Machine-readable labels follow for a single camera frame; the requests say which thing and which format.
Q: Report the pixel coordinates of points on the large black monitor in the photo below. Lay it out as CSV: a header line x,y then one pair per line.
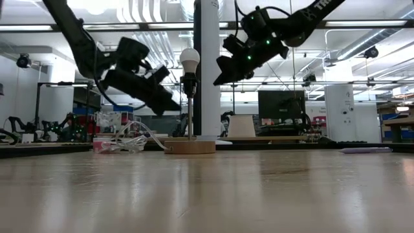
x,y
278,103

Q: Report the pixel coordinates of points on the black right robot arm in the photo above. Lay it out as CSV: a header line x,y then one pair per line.
x,y
307,16

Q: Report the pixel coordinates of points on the white round pillar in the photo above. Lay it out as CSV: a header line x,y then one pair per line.
x,y
339,110

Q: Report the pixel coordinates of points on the black ceiling camera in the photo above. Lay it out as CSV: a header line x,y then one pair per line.
x,y
23,61
371,52

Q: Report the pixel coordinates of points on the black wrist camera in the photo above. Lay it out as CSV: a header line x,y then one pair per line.
x,y
131,53
234,44

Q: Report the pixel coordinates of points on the black background robot arm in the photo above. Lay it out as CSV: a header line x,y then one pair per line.
x,y
19,124
69,126

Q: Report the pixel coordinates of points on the wooden base lamp stand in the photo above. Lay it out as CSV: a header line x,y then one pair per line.
x,y
189,147

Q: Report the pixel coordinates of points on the shelf with blue bins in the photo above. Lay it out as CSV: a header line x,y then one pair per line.
x,y
407,134

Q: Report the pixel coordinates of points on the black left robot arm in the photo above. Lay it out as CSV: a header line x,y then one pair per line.
x,y
74,35

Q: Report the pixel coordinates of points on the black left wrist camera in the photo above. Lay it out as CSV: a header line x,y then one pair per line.
x,y
131,53

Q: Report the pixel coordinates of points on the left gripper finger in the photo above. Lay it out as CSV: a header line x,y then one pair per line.
x,y
161,100

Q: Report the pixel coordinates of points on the black tall stand frame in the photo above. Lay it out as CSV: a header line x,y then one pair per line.
x,y
38,110

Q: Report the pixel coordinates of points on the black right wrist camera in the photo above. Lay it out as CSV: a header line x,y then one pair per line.
x,y
234,44

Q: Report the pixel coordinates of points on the white lightbulb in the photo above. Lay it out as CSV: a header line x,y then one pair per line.
x,y
189,59

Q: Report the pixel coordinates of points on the wooden side desk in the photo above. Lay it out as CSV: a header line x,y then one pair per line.
x,y
278,138

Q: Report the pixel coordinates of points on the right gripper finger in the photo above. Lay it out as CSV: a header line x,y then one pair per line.
x,y
231,69

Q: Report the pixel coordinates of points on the purple pen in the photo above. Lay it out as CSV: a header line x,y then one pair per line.
x,y
365,150

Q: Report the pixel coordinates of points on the clear plastic wrapper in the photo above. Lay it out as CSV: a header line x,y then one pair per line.
x,y
126,146

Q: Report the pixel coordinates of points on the black aluminium rig frame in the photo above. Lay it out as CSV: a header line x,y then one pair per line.
x,y
48,149

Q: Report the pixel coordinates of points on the white conical lampshade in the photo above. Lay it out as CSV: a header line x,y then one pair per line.
x,y
242,126

